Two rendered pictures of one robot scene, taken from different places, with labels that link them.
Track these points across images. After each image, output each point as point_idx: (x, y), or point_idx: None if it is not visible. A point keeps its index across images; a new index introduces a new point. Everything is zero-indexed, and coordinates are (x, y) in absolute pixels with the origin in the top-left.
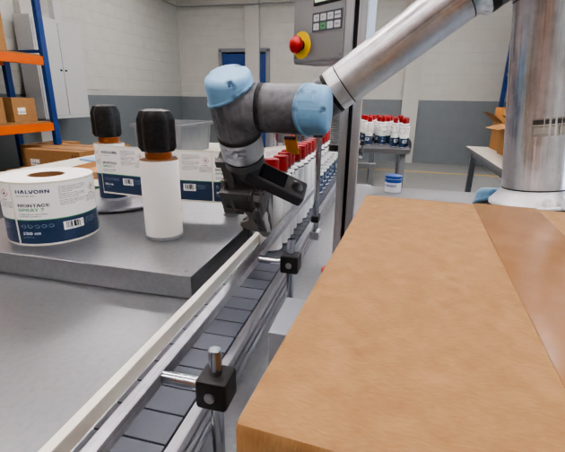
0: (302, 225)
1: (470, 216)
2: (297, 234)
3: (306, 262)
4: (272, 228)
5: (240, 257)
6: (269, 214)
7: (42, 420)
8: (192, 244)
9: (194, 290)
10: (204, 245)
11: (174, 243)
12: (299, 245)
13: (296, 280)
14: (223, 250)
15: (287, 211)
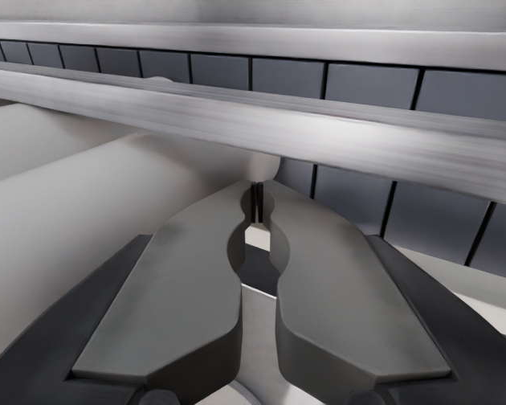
0: (27, 57)
1: None
2: (93, 61)
3: (200, 0)
4: (241, 182)
5: (497, 290)
6: (226, 255)
7: None
8: (271, 364)
9: None
10: (269, 338)
11: (275, 398)
12: (169, 26)
13: (360, 1)
14: (275, 288)
15: (48, 121)
